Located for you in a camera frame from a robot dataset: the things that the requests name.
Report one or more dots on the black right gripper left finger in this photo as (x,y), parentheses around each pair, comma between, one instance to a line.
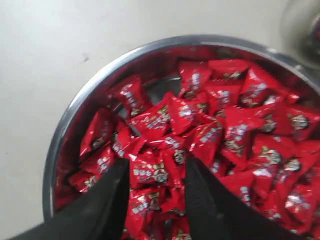
(99,214)

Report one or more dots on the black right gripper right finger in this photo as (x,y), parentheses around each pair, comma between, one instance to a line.
(214,213)

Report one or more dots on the pile of red wrapped candies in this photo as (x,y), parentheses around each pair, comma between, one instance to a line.
(248,123)

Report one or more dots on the round steel bowl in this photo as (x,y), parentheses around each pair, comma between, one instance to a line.
(65,144)

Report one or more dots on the stainless steel cup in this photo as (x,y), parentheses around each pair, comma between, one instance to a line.
(300,31)

